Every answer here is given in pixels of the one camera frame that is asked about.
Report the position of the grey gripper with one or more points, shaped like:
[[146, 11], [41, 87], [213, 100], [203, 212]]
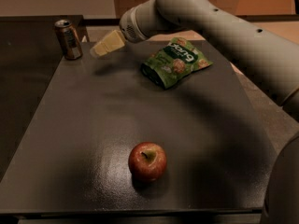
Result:
[[128, 28]]

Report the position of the orange soda can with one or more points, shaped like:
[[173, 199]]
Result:
[[68, 39]]

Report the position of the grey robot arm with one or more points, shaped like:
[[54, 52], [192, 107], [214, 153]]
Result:
[[270, 61]]

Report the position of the green snack bag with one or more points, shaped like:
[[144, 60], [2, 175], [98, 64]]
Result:
[[178, 59]]

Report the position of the red apple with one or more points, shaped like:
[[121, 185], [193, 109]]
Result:
[[147, 162]]

